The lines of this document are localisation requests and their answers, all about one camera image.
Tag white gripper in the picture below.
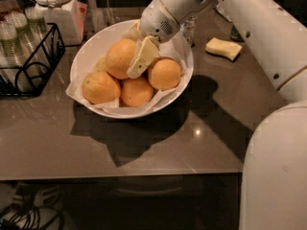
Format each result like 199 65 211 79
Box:
123 0 180 79

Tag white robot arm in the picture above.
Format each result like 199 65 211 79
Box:
128 0 307 230

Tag pale hidden left orange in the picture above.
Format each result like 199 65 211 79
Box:
94 57 106 72

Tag white bowl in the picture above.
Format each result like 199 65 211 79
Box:
69 18 195 120

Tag white paper liner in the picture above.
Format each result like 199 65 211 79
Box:
65 25 190 117

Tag upright clear water bottle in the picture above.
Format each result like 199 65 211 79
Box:
180 15 197 47

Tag white ceramic lidded jar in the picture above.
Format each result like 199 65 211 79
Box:
35 0 87 46

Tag lying clear water bottle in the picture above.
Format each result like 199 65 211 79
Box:
215 3 232 23

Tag yellow sponge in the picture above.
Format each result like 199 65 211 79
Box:
205 37 242 61

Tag green soda can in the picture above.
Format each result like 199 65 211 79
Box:
230 26 244 42

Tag stacked clear plastic cups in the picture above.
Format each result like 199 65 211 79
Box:
0 11 48 92

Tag black wire rack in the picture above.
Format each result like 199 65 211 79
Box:
0 21 65 97

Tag black cables on floor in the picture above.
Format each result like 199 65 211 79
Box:
0 184 65 230

